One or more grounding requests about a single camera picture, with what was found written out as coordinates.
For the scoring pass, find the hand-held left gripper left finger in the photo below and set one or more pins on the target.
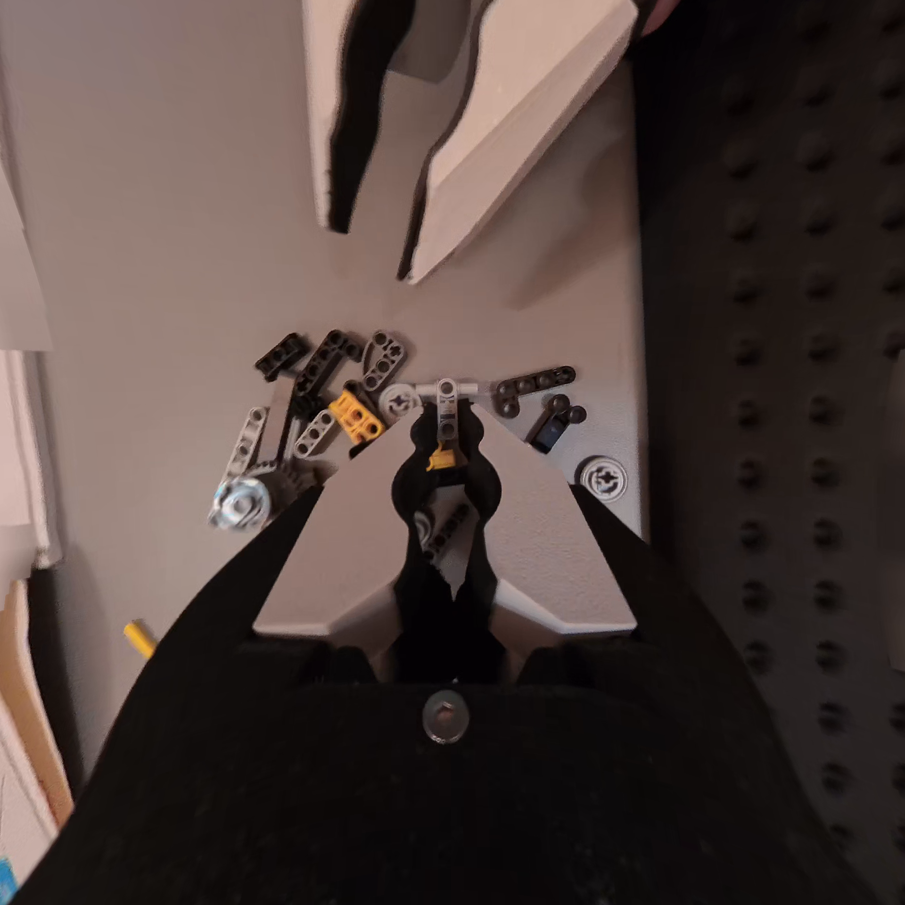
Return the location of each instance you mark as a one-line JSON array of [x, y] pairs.
[[339, 558]]

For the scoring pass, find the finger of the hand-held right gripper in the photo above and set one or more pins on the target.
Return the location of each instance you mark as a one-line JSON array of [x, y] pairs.
[[537, 106], [322, 106]]

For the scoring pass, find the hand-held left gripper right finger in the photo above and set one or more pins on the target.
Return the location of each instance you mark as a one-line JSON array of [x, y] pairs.
[[551, 558]]

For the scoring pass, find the small yellow lego piece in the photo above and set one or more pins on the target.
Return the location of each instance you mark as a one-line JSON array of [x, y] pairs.
[[442, 461]]

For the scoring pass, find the light grey lego axle connector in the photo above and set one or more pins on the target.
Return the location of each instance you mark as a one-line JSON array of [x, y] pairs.
[[445, 403]]

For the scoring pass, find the pile of mixed lego pieces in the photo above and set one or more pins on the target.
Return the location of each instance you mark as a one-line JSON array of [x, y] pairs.
[[322, 367]]

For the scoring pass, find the white round lego pulley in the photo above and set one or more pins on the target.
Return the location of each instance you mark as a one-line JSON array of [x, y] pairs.
[[603, 479]]

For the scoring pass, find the black lego pin connector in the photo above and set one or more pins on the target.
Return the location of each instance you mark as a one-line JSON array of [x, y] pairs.
[[550, 431]]

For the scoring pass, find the dark grey lego L beam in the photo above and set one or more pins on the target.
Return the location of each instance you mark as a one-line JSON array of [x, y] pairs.
[[534, 385]]

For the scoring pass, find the yellow lego axle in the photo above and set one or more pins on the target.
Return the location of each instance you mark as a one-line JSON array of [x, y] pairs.
[[140, 638]]

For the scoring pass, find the lego instruction booklet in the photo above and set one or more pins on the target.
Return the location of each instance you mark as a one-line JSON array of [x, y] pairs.
[[18, 424]]

